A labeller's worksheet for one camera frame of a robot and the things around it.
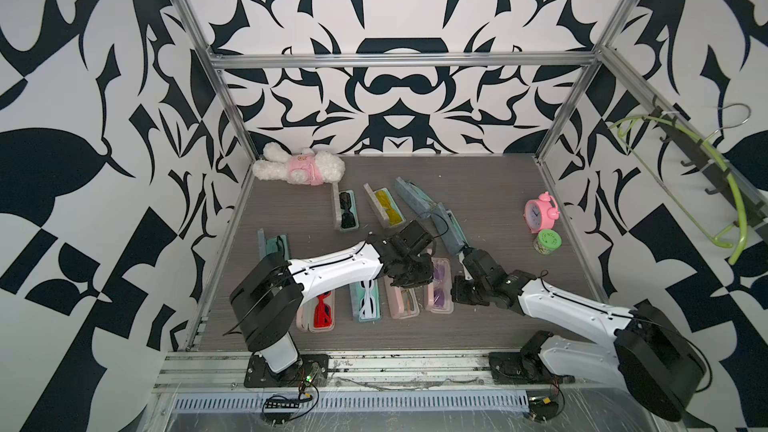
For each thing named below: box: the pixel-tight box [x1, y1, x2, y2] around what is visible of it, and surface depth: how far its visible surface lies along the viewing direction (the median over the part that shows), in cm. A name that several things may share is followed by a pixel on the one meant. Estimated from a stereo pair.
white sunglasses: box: [360, 280, 377, 319], surface depth 85 cm
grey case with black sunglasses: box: [339, 190, 360, 232], surface depth 105 cm
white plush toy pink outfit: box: [252, 142, 346, 187], surface depth 107 cm
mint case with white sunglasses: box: [349, 278, 381, 322], surface depth 85 cm
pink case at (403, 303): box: [383, 276, 420, 319], surface depth 85 cm
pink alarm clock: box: [523, 191, 560, 234], surface depth 96 cm
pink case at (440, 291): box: [426, 257, 455, 315], surface depth 86 cm
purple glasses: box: [433, 263, 446, 308], surface depth 87 cm
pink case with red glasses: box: [296, 290, 336, 333], surface depth 83 cm
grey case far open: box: [395, 177, 437, 219], surface depth 103 cm
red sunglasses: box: [313, 291, 333, 328], surface depth 83 cm
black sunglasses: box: [339, 190, 359, 231], surface depth 105 cm
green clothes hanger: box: [608, 115, 749, 266], surface depth 58 cm
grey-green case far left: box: [257, 228, 290, 261], surface depth 96 cm
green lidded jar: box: [533, 229, 562, 255], surface depth 95 cm
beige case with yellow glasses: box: [363, 183, 407, 229], surface depth 104 cm
